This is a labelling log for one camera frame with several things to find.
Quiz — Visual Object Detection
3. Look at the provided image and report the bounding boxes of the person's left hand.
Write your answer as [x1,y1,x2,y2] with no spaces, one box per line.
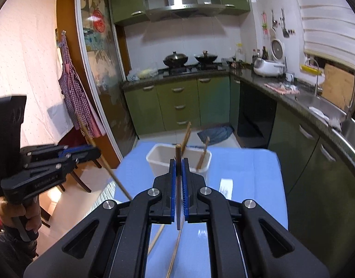
[0,197,43,240]

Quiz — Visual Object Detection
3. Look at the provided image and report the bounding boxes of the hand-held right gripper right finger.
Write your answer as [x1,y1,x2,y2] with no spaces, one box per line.
[182,158,330,278]

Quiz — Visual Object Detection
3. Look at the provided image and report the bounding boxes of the white roller blind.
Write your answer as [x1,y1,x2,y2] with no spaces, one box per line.
[291,0,355,68]

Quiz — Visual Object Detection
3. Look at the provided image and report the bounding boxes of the pink dish cloth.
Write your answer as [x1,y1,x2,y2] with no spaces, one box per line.
[264,81,300,95]

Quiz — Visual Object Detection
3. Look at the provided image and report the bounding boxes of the sliding glass door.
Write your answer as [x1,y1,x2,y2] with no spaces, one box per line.
[74,0,138,163]

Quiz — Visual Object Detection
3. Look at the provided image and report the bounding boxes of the light brown wooden chopstick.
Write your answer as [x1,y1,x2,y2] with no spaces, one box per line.
[195,137,211,171]
[181,121,193,153]

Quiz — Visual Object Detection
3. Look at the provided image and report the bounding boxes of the person's left forearm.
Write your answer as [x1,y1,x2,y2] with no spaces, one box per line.
[0,231,39,278]

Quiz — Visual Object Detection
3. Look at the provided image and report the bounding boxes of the clear plastic bag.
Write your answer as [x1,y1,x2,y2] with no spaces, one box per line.
[127,68,158,82]

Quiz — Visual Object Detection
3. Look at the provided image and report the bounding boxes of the blue floor cloth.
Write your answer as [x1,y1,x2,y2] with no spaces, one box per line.
[197,126,235,145]

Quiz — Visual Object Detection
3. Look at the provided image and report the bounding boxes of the grey rag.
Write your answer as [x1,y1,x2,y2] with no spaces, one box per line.
[307,106,342,130]

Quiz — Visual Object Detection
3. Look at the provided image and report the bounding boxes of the cooking oil bottle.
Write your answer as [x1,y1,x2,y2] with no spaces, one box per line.
[235,43,245,63]

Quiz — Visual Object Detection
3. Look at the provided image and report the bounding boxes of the tall steel faucet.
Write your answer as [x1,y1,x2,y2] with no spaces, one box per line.
[344,57,355,120]

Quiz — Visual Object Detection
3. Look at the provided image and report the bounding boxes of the dark brown chopstick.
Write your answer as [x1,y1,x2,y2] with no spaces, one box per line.
[175,144,184,231]
[165,228,182,278]

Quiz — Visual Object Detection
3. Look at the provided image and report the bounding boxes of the checkered apron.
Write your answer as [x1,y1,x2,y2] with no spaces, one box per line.
[58,30,106,139]

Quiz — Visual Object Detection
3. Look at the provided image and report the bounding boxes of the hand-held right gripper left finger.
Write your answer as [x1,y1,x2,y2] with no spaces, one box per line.
[24,159,177,278]

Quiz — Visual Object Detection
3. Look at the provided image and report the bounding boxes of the small steel pot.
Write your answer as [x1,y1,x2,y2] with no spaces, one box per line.
[226,57,243,69]

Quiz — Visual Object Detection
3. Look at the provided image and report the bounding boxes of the yellow tray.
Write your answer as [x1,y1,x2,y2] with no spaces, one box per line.
[300,64,326,76]

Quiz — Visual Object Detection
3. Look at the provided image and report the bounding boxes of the small curved faucet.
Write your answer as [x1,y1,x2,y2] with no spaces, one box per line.
[305,58,323,97]

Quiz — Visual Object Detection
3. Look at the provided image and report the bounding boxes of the wooden chair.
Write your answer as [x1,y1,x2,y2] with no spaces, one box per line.
[40,137,103,193]

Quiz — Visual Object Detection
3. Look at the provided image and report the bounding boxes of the steel kitchen sink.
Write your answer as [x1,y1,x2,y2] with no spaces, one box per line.
[296,95,355,163]

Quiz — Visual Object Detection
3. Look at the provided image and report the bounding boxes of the black wok with lid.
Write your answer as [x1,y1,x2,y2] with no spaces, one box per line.
[163,51,188,67]

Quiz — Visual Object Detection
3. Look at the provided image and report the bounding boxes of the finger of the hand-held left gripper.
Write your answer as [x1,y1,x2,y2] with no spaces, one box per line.
[23,155,80,178]
[21,145,102,163]

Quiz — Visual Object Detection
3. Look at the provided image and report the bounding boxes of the hanging black spatula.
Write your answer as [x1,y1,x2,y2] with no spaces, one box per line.
[281,8,290,38]

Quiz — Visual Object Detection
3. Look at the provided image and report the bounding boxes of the black gas stove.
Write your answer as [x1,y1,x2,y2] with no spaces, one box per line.
[163,63,227,77]

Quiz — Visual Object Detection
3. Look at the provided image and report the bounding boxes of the white plastic utensil holder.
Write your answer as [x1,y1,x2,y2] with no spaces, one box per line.
[146,143,212,183]

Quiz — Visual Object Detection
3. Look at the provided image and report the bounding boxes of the dark sauce bottles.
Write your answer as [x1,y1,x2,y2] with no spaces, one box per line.
[252,45,269,60]

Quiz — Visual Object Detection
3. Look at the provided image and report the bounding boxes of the white rice cooker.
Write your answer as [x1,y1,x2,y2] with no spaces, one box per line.
[253,39,286,77]

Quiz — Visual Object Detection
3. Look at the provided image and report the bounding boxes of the blue printed tablecloth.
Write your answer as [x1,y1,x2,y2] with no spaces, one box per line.
[93,139,289,278]

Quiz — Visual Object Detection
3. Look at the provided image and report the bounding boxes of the wooden cutting board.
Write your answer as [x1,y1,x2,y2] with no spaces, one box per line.
[322,63,355,109]

